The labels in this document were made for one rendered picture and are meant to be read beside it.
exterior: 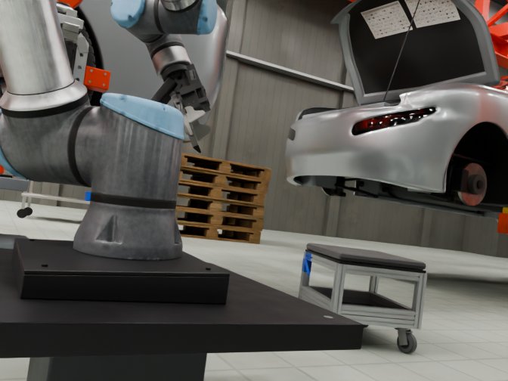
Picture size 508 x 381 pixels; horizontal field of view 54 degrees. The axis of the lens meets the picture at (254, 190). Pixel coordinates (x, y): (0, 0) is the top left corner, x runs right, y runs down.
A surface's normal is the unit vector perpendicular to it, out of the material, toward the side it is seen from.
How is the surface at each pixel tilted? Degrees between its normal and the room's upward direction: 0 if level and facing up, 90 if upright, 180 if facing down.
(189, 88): 82
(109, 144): 93
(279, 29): 90
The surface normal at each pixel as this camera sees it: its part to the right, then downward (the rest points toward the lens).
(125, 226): 0.17, -0.32
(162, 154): 0.72, 0.09
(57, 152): -0.30, 0.24
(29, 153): -0.29, 0.48
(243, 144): 0.47, 0.03
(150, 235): 0.56, -0.28
